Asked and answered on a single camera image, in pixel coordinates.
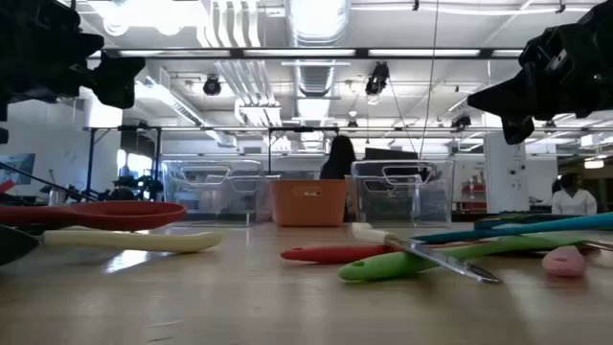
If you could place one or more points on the clear plastic bin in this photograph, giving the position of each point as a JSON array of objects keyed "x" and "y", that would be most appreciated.
[
  {"x": 215, "y": 211},
  {"x": 402, "y": 211}
]

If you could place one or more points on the wall picture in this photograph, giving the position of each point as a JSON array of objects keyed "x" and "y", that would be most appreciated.
[{"x": 19, "y": 167}]

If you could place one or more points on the white pillar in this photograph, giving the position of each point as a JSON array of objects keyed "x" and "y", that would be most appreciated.
[{"x": 505, "y": 172}]

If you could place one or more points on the dark monitor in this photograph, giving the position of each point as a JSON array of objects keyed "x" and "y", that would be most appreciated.
[{"x": 390, "y": 154}]

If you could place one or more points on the red spatula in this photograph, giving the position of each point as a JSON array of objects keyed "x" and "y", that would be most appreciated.
[{"x": 335, "y": 254}]

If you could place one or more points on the pink spatula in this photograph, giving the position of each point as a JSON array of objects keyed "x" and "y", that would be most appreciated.
[{"x": 565, "y": 262}]

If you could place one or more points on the black spoon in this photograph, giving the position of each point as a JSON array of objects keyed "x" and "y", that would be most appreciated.
[{"x": 14, "y": 244}]

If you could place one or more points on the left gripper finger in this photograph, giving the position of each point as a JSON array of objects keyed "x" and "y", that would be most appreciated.
[
  {"x": 120, "y": 81},
  {"x": 57, "y": 33}
]

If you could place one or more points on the metal cup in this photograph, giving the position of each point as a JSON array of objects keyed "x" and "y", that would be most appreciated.
[{"x": 56, "y": 197}]

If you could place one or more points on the person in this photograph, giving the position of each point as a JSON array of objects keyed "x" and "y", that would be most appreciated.
[
  {"x": 573, "y": 201},
  {"x": 339, "y": 160}
]

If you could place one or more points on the black background robot arms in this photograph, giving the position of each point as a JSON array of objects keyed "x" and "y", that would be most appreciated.
[{"x": 124, "y": 191}]

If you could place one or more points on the silver ceiling duct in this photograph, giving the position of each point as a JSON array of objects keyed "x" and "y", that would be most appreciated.
[{"x": 316, "y": 29}]

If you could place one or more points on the red shelf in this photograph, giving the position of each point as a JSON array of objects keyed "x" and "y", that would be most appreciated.
[{"x": 474, "y": 206}]

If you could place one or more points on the orange plastic bin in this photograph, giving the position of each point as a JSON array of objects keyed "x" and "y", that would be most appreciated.
[{"x": 309, "y": 211}]

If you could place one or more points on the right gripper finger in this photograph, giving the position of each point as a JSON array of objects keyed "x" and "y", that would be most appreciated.
[
  {"x": 551, "y": 48},
  {"x": 512, "y": 103}
]

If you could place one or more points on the teal spatula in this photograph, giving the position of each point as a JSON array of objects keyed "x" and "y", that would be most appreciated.
[{"x": 527, "y": 229}]

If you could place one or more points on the black ceiling spotlight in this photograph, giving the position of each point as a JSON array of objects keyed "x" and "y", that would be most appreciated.
[
  {"x": 378, "y": 76},
  {"x": 460, "y": 122},
  {"x": 211, "y": 86}
]

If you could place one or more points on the black overhead light bar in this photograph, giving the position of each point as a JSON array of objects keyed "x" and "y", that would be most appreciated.
[{"x": 359, "y": 52}]

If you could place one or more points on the red slotted spoon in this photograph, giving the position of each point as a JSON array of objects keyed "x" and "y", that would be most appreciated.
[{"x": 120, "y": 215}]

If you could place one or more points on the green spatula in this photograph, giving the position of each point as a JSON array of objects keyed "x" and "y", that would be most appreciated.
[{"x": 383, "y": 268}]

